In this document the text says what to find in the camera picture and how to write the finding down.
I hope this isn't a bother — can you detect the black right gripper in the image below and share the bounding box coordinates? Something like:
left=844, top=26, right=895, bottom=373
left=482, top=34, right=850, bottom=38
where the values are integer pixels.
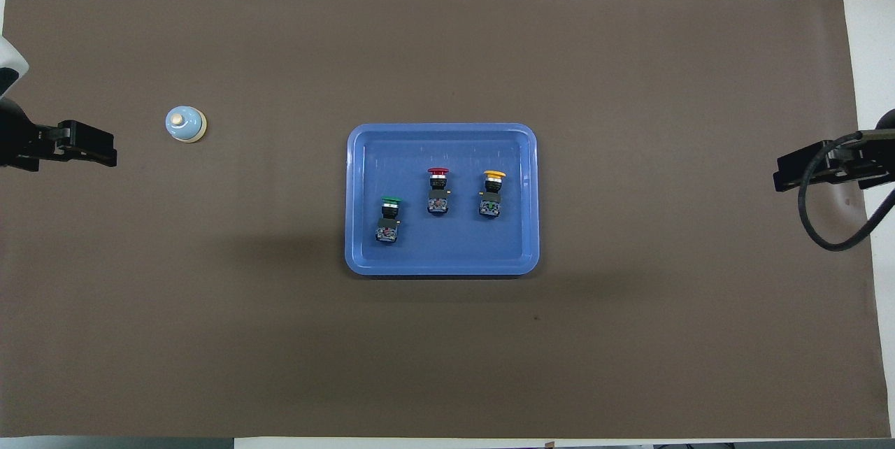
left=773, top=134, right=895, bottom=193

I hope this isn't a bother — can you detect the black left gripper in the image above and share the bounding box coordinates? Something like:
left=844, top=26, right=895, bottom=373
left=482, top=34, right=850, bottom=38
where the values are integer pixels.
left=31, top=120, right=118, bottom=172

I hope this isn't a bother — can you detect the yellow push button switch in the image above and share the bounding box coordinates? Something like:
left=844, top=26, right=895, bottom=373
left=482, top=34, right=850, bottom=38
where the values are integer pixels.
left=478, top=169, right=507, bottom=220

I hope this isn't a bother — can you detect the green push button switch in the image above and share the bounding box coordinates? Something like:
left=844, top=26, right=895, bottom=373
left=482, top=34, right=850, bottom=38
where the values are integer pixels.
left=375, top=196, right=403, bottom=245

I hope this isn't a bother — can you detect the red push button switch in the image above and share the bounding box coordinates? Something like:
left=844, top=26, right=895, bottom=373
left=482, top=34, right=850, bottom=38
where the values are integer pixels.
left=426, top=167, right=452, bottom=218

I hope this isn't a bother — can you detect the light blue call bell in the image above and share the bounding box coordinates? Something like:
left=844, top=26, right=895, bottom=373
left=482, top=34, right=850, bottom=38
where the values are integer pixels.
left=165, top=106, right=208, bottom=144

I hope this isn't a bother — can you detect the blue plastic tray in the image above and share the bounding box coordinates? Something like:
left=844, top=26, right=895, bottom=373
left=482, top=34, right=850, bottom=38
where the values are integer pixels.
left=344, top=122, right=540, bottom=277

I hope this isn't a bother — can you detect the brown table mat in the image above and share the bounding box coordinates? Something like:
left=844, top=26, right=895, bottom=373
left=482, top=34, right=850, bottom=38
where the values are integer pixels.
left=0, top=0, right=892, bottom=439

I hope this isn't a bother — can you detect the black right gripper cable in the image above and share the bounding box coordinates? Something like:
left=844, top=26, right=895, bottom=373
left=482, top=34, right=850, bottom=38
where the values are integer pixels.
left=797, top=130, right=895, bottom=252

